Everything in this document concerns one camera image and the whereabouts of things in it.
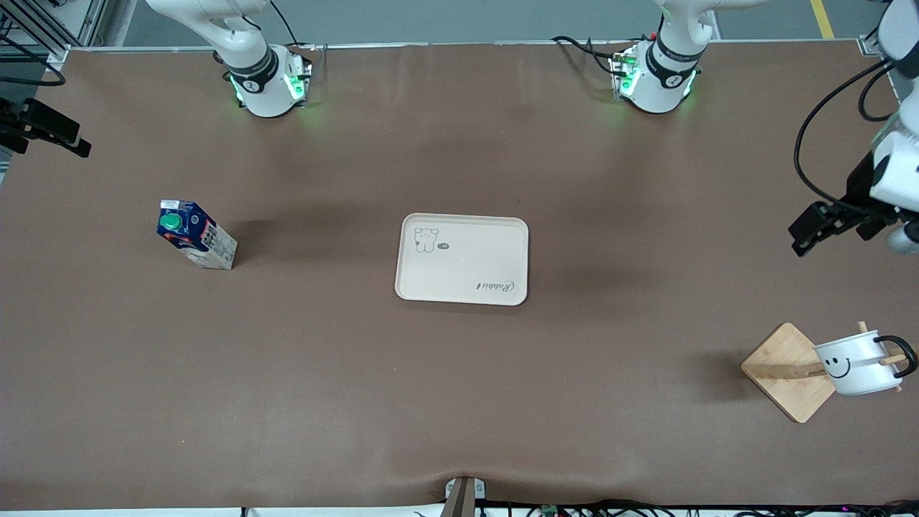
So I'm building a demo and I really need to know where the black cable at base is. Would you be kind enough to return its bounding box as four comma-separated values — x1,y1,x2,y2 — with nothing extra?
269,0,317,51
551,36,622,76

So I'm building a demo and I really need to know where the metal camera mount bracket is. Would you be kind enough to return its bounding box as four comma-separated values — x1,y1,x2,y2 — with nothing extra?
444,477,487,517

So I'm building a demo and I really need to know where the wooden cup stand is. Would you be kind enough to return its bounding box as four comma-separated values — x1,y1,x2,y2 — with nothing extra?
740,321,907,424

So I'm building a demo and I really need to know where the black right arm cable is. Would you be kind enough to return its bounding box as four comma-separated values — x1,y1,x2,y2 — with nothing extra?
0,47,67,88

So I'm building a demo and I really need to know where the black cable at right base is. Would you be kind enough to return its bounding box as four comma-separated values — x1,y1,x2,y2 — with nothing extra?
269,0,317,51

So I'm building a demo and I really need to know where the blue white milk carton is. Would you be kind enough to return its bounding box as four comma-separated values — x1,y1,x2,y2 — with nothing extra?
157,200,238,271

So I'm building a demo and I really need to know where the black cable at left base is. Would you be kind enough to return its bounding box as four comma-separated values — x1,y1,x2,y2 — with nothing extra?
551,36,622,76

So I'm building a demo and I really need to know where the long black left arm cable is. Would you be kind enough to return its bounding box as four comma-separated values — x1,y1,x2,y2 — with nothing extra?
793,59,895,210

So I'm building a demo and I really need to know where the short black left arm cable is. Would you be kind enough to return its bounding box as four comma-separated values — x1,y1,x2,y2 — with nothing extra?
857,68,898,123

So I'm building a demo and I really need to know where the white smiley cup black handle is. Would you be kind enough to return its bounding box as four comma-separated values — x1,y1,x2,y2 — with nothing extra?
813,335,919,397

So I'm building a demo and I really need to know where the cream tray with bear print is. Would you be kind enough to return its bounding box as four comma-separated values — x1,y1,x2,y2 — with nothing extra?
394,213,530,307

